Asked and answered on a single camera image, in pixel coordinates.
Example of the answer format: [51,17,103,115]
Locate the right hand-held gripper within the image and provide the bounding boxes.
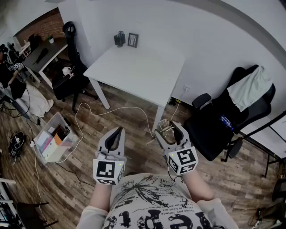
[154,121,199,175]

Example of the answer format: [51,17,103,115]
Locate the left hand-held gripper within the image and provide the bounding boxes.
[93,126,127,186]

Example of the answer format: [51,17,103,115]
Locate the person's right forearm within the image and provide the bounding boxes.
[181,169,215,202]

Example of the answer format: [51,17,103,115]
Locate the person's left forearm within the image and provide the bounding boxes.
[88,182,113,212]

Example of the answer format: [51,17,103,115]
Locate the black armrest office chair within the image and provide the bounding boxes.
[183,64,277,162]

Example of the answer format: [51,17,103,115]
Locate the blue packet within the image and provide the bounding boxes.
[219,114,235,131]

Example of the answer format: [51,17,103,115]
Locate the clear plastic storage box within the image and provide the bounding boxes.
[33,111,80,164]

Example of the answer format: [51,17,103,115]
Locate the person's white printed shirt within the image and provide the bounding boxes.
[76,173,240,229]

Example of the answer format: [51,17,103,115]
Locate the black office chair with headrest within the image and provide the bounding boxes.
[51,21,99,114]

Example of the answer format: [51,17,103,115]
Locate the white table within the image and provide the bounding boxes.
[83,43,186,135]

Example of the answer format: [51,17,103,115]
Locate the pale pink white bundle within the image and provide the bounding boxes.
[62,66,75,79]

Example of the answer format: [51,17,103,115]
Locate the white cloth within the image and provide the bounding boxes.
[227,65,272,112]

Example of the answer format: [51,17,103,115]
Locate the black pen holder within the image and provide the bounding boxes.
[113,33,126,48]

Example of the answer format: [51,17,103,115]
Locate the grey desk with white legs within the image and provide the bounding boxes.
[22,40,69,89]

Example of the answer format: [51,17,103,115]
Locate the black bag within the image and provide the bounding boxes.
[28,33,42,49]

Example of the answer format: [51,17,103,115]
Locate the pale yellow cable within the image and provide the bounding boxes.
[170,89,187,122]

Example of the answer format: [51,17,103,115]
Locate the long white cable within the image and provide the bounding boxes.
[57,102,155,164]

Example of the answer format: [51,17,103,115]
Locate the thin black gripper wire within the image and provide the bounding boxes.
[166,164,185,183]

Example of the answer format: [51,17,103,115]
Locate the thin white floor cable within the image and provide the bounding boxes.
[30,140,43,204]

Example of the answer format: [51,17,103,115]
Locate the black picture frame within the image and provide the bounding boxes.
[127,33,139,48]

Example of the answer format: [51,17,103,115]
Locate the white desk with black frame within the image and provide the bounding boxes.
[240,111,286,178]

